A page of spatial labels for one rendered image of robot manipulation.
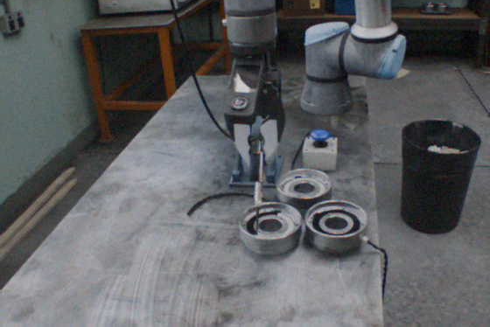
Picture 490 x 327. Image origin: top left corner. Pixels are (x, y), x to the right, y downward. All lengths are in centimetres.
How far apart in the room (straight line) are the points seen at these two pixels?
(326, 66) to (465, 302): 108
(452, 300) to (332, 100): 97
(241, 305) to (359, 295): 17
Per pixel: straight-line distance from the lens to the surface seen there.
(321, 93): 126
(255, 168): 76
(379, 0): 113
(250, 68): 69
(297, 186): 91
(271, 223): 82
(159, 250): 82
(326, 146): 100
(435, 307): 185
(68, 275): 82
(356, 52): 119
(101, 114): 314
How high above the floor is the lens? 131
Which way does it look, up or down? 26 degrees down
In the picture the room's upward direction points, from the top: 4 degrees counter-clockwise
